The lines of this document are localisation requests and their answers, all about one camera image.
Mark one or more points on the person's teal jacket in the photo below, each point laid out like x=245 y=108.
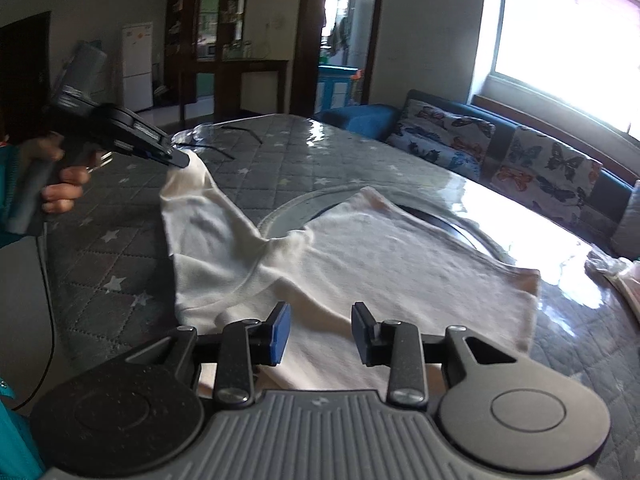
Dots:
x=17 y=435

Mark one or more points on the window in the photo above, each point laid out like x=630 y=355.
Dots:
x=565 y=35

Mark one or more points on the white refrigerator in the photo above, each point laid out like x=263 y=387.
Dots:
x=136 y=67

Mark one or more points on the round glass turntable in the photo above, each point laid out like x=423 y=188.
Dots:
x=450 y=225

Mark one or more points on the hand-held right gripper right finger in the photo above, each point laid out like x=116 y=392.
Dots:
x=361 y=335

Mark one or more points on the white shirt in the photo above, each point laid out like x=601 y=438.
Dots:
x=350 y=270

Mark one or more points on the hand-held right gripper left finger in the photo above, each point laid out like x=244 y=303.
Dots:
x=279 y=334

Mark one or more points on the dark wooden door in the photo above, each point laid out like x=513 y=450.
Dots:
x=22 y=80

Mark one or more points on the dark wooden side table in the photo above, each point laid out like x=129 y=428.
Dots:
x=252 y=67

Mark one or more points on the blue cabinet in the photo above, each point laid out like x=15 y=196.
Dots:
x=337 y=85

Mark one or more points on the grey quilted star tablecloth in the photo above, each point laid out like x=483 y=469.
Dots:
x=300 y=155

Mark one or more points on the dark wooden shelf cabinet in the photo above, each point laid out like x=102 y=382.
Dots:
x=185 y=35

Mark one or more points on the blue sofa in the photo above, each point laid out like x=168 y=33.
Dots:
x=365 y=117

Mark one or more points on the person's left hand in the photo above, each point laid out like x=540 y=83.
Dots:
x=65 y=190

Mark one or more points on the clear plastic bag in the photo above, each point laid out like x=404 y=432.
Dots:
x=612 y=272

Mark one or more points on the hanging clothes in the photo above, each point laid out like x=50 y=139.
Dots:
x=340 y=35

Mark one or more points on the clear glasses with black arms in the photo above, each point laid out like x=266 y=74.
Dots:
x=197 y=135

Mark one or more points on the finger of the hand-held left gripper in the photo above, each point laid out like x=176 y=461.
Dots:
x=170 y=147
x=152 y=154

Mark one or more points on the butterfly print cushion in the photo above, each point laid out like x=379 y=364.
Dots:
x=545 y=175
x=440 y=135

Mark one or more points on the grey cushion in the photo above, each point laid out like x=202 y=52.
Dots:
x=629 y=225

